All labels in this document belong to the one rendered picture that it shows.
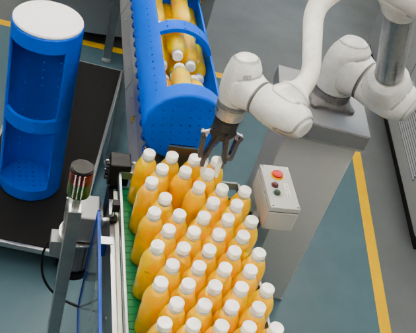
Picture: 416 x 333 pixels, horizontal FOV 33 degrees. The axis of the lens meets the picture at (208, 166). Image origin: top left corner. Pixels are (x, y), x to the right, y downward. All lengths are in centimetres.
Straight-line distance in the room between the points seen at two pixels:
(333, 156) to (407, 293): 120
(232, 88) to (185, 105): 40
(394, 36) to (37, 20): 137
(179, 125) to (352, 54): 72
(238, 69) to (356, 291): 197
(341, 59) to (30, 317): 165
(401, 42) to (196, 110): 69
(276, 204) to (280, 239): 95
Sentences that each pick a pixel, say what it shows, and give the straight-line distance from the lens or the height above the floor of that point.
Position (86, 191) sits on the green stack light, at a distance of 195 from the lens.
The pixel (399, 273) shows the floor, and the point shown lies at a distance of 392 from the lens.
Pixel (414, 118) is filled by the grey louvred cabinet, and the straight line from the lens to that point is 439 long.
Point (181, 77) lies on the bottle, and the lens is 246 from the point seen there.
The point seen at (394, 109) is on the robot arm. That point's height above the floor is 123.
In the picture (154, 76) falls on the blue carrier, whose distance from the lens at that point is 246.
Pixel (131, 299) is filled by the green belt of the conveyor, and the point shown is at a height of 90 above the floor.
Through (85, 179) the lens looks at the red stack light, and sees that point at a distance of 191.
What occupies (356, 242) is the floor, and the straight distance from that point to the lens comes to 394.
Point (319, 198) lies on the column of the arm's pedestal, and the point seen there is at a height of 67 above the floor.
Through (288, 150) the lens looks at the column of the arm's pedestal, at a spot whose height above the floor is 88.
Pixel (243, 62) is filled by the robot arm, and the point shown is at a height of 155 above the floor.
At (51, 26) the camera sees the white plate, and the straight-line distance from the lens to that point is 288.
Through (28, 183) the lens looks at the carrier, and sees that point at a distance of 344.
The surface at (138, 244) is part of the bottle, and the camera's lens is 213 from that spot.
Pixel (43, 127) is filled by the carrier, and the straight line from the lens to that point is 307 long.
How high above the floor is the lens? 254
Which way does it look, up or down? 39 degrees down
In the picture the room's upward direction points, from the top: 18 degrees clockwise
